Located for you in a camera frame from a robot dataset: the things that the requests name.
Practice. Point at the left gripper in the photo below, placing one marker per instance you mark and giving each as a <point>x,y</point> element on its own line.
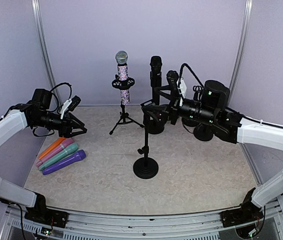
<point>68,123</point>

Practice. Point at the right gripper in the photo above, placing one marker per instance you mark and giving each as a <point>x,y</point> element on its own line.
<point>172,107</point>

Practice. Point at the pink microphone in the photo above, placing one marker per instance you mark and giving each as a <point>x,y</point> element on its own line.
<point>56,150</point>

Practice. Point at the orange microphone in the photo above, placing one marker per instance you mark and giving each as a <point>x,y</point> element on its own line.
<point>51,147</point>

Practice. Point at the teal microphone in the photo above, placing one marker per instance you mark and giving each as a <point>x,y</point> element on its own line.
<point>69,150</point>

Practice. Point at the purple microphone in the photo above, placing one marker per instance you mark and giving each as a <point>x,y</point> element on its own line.
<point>75,157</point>

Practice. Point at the black desk stand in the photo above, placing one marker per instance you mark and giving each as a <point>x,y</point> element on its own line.
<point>197,89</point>

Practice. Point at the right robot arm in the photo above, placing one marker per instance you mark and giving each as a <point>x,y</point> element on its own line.
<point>211,111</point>

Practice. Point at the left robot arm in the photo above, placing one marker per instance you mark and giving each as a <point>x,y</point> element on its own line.
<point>35,114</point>

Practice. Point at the black microphone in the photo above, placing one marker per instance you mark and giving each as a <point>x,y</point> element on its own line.
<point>155,77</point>

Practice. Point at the black tripod microphone stand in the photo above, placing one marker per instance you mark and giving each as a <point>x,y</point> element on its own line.
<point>124,116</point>

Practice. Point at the glitter microphone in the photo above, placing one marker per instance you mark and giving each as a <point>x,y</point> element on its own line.
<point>121,58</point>

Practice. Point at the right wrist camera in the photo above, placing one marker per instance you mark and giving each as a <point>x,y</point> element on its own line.
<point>176,84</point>

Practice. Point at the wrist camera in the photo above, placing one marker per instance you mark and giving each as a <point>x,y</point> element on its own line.
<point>68,106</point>
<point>176,84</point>

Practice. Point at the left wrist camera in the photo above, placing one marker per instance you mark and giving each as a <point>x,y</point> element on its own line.
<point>68,106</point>

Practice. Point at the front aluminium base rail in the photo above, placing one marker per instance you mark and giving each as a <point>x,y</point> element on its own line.
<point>82,225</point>

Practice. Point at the aluminium corner frame post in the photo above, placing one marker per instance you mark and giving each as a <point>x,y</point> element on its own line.
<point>241,45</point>

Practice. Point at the left aluminium frame post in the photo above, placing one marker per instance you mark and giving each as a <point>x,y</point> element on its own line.
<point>42,42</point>

